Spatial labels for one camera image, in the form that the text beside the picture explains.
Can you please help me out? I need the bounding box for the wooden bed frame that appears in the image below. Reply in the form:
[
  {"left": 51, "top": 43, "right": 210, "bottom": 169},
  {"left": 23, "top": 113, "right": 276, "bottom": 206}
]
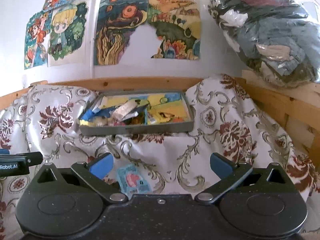
[{"left": 0, "top": 76, "right": 320, "bottom": 160}]

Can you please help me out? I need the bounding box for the white wall pipe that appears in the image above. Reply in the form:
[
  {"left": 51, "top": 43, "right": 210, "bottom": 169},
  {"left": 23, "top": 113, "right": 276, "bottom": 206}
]
[{"left": 89, "top": 0, "right": 97, "bottom": 79}]

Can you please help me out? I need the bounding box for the anime girl poster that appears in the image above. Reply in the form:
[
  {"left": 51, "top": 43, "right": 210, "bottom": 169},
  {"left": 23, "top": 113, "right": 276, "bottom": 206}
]
[{"left": 24, "top": 11, "right": 52, "bottom": 69}]

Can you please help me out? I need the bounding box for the floral white bedsheet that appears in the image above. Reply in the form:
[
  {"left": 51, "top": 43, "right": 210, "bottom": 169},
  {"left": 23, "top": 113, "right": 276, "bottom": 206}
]
[{"left": 1, "top": 74, "right": 317, "bottom": 239}]

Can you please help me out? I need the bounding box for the grey tray with painting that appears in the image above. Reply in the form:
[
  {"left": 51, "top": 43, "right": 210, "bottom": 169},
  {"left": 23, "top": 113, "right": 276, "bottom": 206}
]
[{"left": 78, "top": 90, "right": 194, "bottom": 136}]

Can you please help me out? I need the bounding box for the bag of clothes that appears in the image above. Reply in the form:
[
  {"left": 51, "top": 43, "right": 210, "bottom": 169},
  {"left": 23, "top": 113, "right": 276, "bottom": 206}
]
[{"left": 208, "top": 0, "right": 319, "bottom": 88}]

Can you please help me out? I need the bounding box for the blond child poster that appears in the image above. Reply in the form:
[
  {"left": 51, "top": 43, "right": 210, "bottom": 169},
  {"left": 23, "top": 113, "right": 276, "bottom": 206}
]
[{"left": 48, "top": 0, "right": 90, "bottom": 67}]

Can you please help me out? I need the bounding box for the gold snack bag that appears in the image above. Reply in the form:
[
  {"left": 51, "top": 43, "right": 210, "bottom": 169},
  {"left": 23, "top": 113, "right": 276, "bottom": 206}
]
[{"left": 158, "top": 112, "right": 175, "bottom": 122}]

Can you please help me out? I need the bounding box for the white rice cracker pack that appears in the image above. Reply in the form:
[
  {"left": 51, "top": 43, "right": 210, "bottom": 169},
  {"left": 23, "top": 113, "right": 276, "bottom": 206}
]
[{"left": 111, "top": 100, "right": 138, "bottom": 121}]

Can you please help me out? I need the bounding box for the light blue snack packet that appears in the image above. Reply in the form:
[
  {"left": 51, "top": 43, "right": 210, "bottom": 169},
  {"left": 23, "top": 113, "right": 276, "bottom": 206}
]
[{"left": 116, "top": 165, "right": 151, "bottom": 199}]

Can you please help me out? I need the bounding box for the swirly colourful painting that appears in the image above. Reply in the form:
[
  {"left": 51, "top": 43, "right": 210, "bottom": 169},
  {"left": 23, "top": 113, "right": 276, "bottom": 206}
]
[{"left": 93, "top": 0, "right": 149, "bottom": 66}]

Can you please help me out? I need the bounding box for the landscape flower painting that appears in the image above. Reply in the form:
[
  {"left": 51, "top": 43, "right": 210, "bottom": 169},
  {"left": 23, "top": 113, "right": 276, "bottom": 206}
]
[{"left": 147, "top": 0, "right": 202, "bottom": 60}]

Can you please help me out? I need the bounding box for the blue clear snack bag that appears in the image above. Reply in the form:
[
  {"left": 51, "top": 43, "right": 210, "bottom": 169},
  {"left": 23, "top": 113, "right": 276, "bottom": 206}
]
[{"left": 122, "top": 105, "right": 147, "bottom": 125}]

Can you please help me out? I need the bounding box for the yellow snack packet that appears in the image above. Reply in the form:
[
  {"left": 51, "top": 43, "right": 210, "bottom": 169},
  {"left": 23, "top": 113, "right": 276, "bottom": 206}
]
[{"left": 147, "top": 112, "right": 159, "bottom": 125}]

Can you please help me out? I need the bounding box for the orange tangerine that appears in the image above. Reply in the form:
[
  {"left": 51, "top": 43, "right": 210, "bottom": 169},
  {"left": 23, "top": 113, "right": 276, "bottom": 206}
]
[{"left": 172, "top": 117, "right": 184, "bottom": 122}]

